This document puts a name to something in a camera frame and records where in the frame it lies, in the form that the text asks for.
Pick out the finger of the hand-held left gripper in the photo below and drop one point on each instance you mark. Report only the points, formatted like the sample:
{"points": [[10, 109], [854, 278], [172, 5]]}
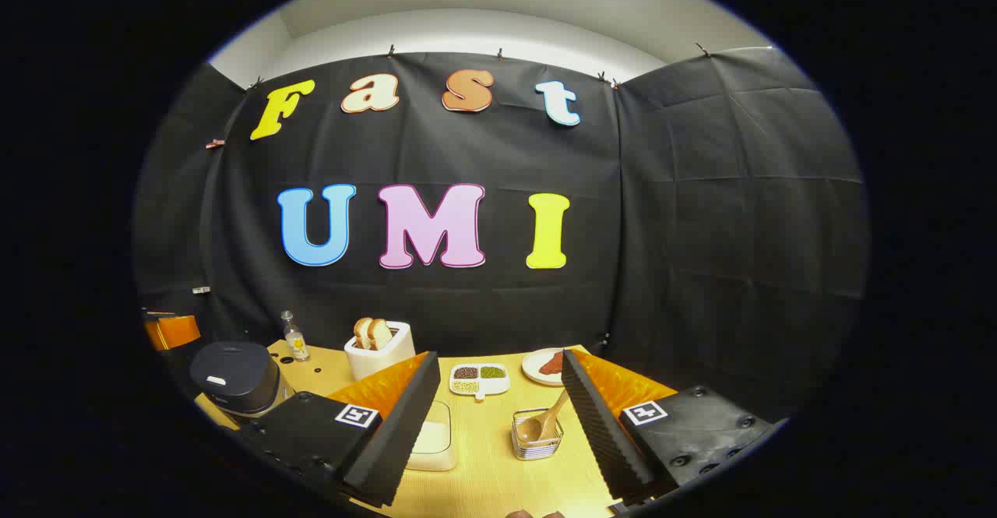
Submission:
{"points": [[175, 331]]}

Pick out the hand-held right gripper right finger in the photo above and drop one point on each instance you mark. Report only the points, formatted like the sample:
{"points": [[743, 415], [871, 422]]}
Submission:
{"points": [[604, 440]]}

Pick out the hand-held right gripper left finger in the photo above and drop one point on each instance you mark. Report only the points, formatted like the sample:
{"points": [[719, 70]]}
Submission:
{"points": [[405, 432]]}

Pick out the clear rice container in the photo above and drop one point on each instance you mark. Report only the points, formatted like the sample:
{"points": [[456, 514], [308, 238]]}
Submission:
{"points": [[436, 444]]}

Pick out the wooden spoon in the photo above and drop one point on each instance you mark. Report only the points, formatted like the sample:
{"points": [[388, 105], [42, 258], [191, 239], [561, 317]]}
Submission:
{"points": [[531, 429]]}

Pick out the dark grey rice cooker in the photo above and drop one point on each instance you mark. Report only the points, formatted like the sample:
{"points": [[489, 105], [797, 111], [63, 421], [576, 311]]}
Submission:
{"points": [[234, 378]]}

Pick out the white toaster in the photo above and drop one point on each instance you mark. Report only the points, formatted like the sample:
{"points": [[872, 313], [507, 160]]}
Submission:
{"points": [[374, 364]]}

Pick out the white divided bean dish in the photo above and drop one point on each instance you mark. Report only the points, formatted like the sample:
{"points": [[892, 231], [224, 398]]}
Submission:
{"points": [[480, 388]]}

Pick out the red meat slice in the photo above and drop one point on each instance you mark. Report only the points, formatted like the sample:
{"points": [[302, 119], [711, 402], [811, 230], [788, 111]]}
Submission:
{"points": [[551, 364]]}

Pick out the small white plate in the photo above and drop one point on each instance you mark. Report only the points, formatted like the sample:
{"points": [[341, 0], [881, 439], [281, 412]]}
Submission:
{"points": [[532, 370]]}

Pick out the toasted bread slice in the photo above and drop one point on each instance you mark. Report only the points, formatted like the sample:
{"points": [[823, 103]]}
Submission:
{"points": [[362, 332], [380, 335]]}

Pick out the small glass bottle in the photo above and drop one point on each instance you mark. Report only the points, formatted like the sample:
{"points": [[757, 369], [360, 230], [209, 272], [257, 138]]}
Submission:
{"points": [[295, 343]]}

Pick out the black backdrop cloth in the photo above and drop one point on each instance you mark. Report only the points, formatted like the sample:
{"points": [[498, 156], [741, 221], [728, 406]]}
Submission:
{"points": [[701, 230]]}

